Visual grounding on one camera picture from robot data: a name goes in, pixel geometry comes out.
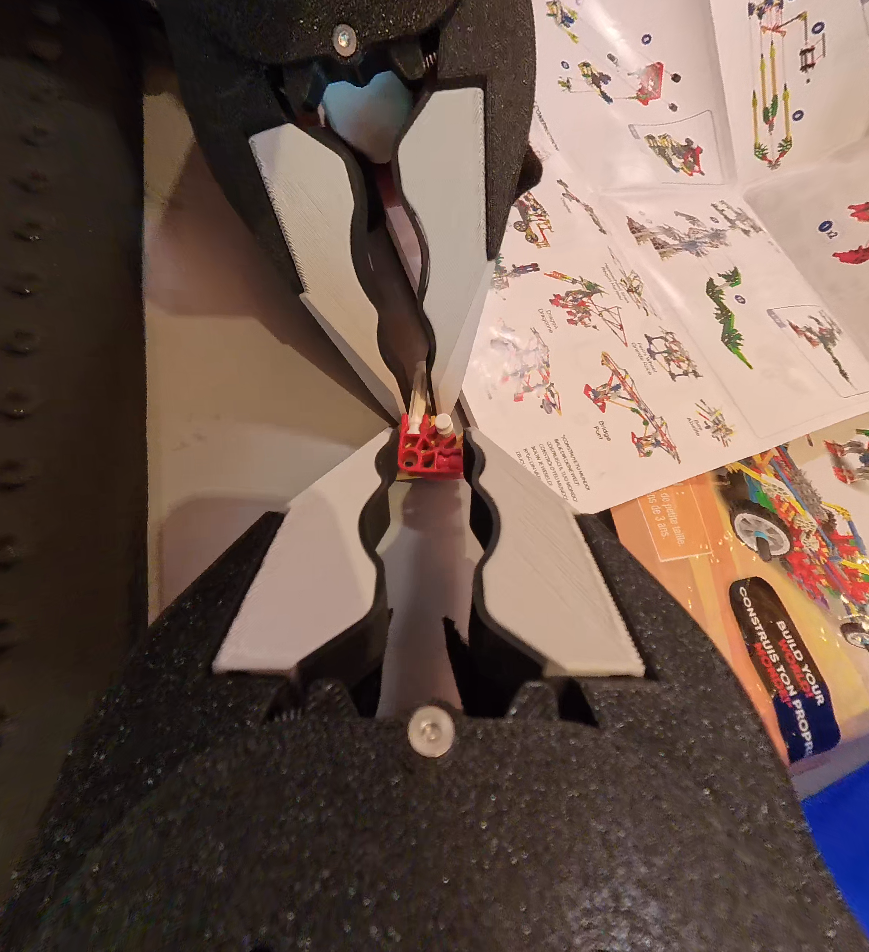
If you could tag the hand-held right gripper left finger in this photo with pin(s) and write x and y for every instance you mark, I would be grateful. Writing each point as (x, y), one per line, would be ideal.
(308, 580)

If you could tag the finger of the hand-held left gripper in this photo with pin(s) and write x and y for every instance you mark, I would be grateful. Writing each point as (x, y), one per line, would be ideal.
(449, 171)
(315, 216)

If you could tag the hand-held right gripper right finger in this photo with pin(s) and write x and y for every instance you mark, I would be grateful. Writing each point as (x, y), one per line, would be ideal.
(553, 580)

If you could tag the red plastic connector piece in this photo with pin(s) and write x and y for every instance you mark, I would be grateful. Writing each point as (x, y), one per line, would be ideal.
(416, 446)

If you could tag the white plastic rod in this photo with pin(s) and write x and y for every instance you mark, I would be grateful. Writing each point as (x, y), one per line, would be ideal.
(443, 425)
(417, 394)

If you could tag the orange and red toy bag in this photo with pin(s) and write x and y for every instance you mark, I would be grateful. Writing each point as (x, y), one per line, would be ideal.
(702, 558)

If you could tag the white printed instruction sheet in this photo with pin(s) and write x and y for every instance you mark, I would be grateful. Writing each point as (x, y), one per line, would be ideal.
(628, 260)

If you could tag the blue plastic bin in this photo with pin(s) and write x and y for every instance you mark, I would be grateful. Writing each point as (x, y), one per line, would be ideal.
(866, 855)

